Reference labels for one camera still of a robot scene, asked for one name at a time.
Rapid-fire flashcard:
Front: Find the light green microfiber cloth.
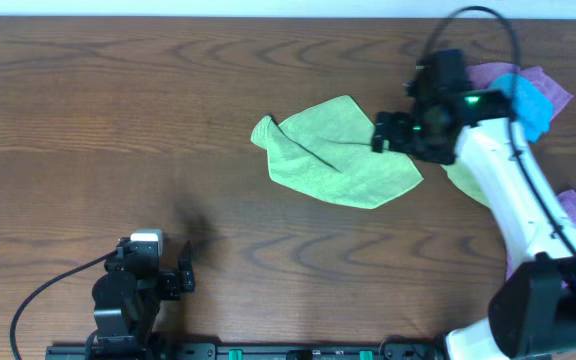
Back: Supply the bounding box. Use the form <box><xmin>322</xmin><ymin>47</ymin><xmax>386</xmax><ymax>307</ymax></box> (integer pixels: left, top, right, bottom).
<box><xmin>251</xmin><ymin>95</ymin><xmax>423</xmax><ymax>209</ymax></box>

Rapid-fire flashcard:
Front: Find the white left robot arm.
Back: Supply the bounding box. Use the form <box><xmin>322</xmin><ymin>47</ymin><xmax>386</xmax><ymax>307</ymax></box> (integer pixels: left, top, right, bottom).
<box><xmin>92</xmin><ymin>237</ymin><xmax>195</xmax><ymax>356</ymax></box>

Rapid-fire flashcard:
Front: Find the olive green microfiber cloth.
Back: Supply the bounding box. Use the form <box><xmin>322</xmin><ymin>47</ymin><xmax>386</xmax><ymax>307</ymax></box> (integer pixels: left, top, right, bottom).
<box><xmin>442</xmin><ymin>162</ymin><xmax>489</xmax><ymax>207</ymax></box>

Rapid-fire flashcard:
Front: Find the purple cloth far side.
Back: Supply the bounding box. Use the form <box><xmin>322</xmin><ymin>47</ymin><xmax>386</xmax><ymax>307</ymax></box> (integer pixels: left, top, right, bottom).
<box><xmin>467</xmin><ymin>62</ymin><xmax>573</xmax><ymax>119</ymax></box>

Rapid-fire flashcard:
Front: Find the blue microfiber cloth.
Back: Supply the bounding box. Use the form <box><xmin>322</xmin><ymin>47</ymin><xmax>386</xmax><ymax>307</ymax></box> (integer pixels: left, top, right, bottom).
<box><xmin>487</xmin><ymin>73</ymin><xmax>553</xmax><ymax>143</ymax></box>

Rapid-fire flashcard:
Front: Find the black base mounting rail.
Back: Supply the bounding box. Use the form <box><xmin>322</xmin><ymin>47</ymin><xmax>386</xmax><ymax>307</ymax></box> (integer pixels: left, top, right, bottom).
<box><xmin>45</xmin><ymin>342</ymin><xmax>446</xmax><ymax>360</ymax></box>

